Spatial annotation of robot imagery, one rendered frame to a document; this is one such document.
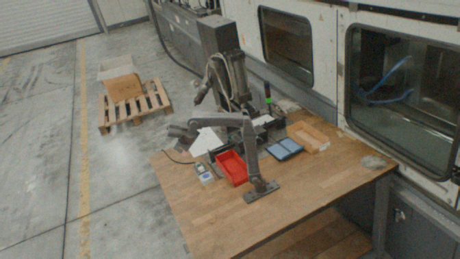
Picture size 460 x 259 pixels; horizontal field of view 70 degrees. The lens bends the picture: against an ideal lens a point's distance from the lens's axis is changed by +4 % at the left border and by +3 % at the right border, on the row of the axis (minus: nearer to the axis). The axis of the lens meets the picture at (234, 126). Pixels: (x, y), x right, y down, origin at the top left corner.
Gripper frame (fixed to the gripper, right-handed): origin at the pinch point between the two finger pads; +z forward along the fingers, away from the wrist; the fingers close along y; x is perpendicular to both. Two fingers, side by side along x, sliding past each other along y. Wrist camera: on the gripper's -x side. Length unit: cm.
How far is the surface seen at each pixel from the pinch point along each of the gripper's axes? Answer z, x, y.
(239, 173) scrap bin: 17.5, 33.7, -8.8
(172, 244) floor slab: 128, 31, 36
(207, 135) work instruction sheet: 53, 6, -31
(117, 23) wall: 728, -409, -443
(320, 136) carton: 6, 63, -51
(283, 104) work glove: 42, 41, -80
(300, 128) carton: 21, 55, -57
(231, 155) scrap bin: 27.6, 25.4, -18.3
